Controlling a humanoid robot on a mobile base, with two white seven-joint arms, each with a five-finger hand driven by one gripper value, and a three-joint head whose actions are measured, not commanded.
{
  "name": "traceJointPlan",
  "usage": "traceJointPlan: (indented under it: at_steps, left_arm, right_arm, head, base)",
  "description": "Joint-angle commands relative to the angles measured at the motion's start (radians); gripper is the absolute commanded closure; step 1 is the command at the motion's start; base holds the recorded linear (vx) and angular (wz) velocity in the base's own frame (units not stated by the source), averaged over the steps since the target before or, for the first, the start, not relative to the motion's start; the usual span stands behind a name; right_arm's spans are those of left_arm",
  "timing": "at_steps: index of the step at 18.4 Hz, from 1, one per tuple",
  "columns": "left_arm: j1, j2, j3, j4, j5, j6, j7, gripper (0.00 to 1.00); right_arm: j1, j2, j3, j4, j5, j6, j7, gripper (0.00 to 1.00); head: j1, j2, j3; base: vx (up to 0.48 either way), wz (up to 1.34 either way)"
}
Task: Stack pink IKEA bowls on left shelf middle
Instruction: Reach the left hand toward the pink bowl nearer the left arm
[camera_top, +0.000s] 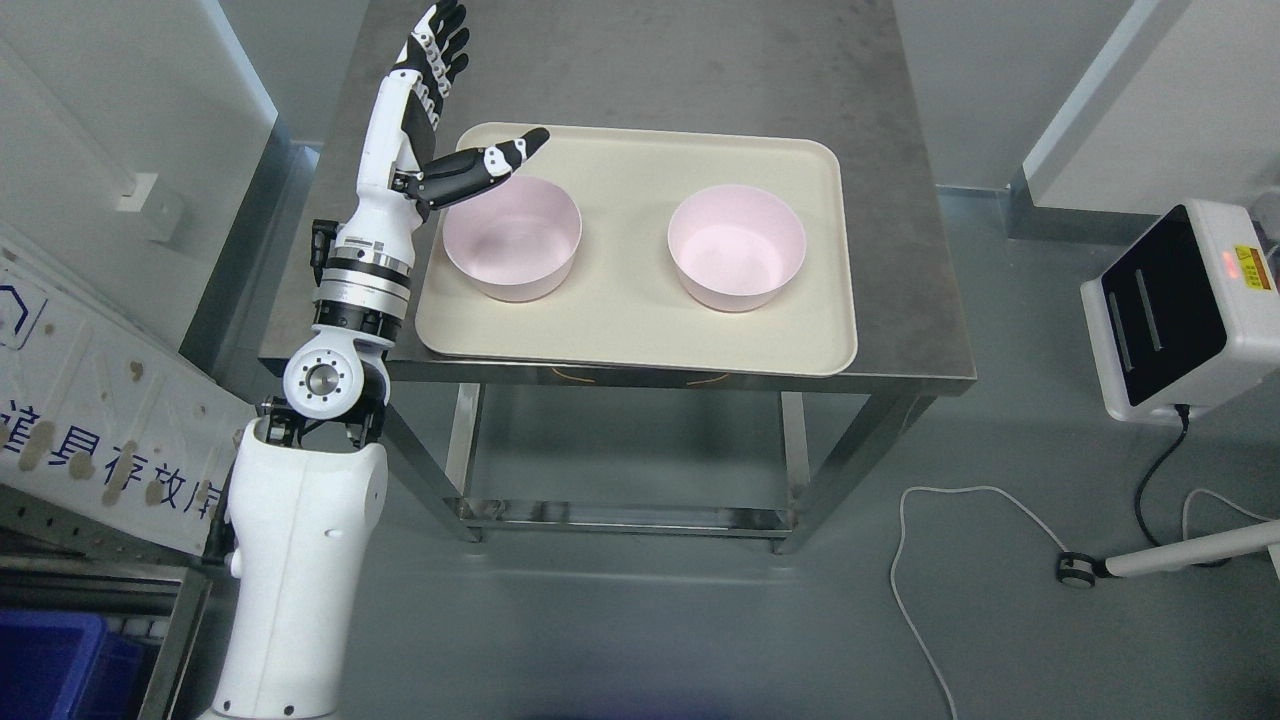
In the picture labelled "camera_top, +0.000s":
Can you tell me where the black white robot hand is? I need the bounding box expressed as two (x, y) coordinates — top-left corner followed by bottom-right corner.
(311, 1), (550, 278)

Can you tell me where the pink bowl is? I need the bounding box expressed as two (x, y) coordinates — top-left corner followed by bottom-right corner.
(666, 184), (808, 313)
(442, 176), (582, 304)

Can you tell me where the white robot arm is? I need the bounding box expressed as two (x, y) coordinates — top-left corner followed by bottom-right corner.
(205, 215), (420, 719)

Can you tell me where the beige plastic tray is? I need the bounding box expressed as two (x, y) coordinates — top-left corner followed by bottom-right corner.
(416, 126), (858, 377)

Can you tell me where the white sign board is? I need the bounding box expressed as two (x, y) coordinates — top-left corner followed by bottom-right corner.
(1, 227), (252, 556)

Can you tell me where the stainless steel table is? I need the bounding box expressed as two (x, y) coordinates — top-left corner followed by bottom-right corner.
(259, 0), (978, 556)

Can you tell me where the blue plastic bin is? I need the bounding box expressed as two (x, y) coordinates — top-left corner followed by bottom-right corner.
(1, 609), (145, 719)

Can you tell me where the white stand leg with caster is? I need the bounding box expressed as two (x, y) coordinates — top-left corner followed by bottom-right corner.
(1055, 520), (1279, 588)

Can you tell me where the white black box device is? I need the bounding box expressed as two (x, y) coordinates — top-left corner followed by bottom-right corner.
(1080, 199), (1279, 425)

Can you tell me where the white wall socket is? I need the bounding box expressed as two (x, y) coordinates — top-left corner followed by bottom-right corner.
(115, 172), (187, 245)

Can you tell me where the grey metal shelf frame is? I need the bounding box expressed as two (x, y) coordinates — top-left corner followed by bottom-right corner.
(1, 486), (212, 719)

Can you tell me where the white floor cable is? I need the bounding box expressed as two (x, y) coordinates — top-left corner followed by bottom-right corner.
(890, 486), (1280, 720)

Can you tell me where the black power cable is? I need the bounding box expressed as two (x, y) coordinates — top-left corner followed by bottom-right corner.
(1134, 404), (1233, 568)

